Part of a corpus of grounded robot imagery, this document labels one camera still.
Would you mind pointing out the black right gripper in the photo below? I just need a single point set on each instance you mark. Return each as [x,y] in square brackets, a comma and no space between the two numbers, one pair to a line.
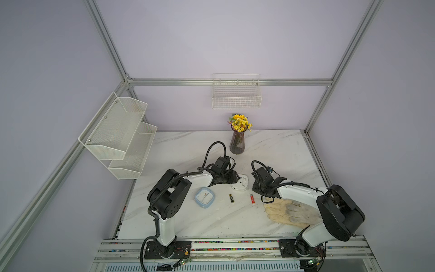
[255,187]

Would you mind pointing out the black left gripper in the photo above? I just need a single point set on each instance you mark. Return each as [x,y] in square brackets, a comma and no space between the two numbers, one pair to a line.
[233,178]

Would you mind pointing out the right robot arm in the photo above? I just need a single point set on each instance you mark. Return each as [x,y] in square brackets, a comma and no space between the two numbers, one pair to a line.
[323,214]

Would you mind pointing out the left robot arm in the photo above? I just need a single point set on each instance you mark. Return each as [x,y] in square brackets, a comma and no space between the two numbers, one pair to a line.
[169,193]

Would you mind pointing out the light blue alarm clock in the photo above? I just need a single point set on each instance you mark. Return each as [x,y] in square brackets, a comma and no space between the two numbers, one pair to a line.
[204,198]

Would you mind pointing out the dark glass vase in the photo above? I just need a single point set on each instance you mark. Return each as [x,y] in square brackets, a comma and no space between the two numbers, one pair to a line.
[237,145]

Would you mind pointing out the cream work glove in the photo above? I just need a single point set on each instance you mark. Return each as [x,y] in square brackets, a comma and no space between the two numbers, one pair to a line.
[293,213]

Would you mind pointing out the yellow flower bouquet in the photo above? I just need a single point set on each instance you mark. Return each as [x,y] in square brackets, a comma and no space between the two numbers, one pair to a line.
[239,123]

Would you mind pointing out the white two-tier mesh shelf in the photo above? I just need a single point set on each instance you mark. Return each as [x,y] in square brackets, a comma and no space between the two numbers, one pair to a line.
[119,137]

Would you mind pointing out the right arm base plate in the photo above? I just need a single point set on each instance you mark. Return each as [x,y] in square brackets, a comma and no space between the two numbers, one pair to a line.
[298,249]

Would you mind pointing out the white wire wall basket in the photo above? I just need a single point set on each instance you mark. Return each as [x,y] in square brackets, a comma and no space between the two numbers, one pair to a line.
[236,91]

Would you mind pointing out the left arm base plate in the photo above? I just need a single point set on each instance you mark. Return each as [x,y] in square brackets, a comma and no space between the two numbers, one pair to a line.
[175,250]

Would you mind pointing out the aluminium frame profile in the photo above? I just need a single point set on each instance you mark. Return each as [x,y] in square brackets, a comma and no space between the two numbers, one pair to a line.
[23,226]

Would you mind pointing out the aluminium front rail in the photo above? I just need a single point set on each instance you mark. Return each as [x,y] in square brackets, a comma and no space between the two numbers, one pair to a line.
[238,255]

